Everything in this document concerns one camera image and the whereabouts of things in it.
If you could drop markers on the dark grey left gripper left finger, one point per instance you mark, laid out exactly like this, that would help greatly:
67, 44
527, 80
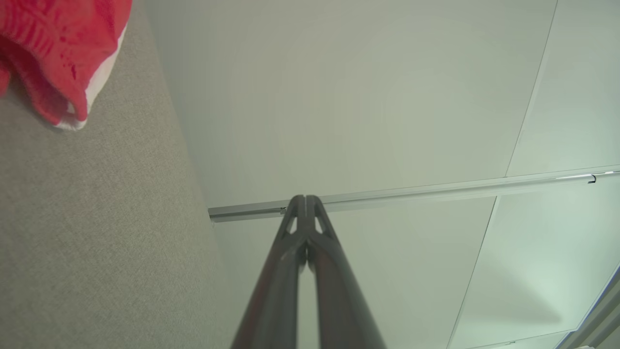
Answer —
271, 300

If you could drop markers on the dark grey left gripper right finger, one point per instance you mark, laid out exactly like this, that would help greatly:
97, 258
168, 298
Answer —
339, 300

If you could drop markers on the red shorts with white stripe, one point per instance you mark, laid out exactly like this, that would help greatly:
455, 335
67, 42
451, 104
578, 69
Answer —
48, 48

